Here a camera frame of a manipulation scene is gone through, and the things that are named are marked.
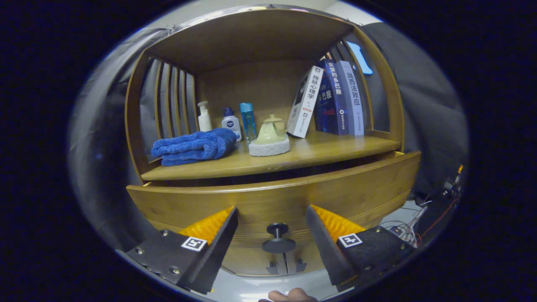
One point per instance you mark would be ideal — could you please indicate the wooden countertop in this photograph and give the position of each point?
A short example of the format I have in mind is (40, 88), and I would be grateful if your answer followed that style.
(319, 151)

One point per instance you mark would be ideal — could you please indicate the black equipment with orange clip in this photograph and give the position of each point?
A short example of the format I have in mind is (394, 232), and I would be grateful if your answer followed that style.
(432, 218)

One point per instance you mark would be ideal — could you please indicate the white bottle with blue cap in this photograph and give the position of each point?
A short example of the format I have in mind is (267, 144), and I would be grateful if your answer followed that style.
(231, 123)

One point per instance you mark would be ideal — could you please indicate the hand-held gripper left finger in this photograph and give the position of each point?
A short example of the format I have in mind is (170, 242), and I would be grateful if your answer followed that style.
(218, 247)

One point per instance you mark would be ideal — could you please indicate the dark blue book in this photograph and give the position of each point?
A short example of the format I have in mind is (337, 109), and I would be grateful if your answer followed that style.
(331, 100)

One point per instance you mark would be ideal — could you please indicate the white pump bottle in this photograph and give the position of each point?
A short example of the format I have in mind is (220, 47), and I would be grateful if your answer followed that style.
(204, 119)

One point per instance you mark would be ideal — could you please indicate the white book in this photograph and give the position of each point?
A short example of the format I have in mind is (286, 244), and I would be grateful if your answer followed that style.
(306, 100)

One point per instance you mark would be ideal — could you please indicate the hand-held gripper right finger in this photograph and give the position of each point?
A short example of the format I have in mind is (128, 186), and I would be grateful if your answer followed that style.
(325, 247)

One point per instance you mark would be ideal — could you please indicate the beige lidded teacup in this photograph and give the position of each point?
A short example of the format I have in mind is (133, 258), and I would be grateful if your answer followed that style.
(273, 120)

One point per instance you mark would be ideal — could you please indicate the wooden cabinet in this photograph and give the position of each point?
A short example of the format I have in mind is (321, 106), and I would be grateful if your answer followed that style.
(251, 37)

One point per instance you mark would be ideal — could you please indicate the clear blue bottle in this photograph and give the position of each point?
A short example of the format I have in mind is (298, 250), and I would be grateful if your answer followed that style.
(248, 121)

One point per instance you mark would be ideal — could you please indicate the folded blue towel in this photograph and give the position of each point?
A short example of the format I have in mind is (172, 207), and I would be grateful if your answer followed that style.
(193, 147)

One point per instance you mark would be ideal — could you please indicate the black drawer knob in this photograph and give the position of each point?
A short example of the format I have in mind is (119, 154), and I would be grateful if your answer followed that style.
(279, 244)

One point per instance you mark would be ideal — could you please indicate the pale purple book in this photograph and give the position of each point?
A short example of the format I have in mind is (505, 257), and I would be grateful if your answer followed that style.
(353, 98)

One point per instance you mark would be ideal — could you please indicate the wooden drawer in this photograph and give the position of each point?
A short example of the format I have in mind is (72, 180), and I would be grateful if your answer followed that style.
(293, 197)

